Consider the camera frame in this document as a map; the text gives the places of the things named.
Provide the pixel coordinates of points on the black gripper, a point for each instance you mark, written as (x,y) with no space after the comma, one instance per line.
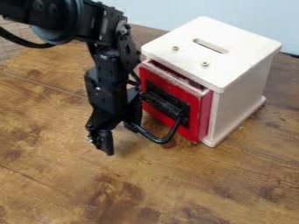
(115,105)

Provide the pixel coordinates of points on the black metal drawer handle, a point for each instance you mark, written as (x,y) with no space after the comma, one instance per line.
(166,107)

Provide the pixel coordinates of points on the red drawer front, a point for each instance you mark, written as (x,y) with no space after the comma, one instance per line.
(190,91)

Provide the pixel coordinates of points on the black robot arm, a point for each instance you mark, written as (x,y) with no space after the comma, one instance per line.
(63,20)

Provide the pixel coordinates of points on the white wooden box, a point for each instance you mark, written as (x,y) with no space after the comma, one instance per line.
(227,60)

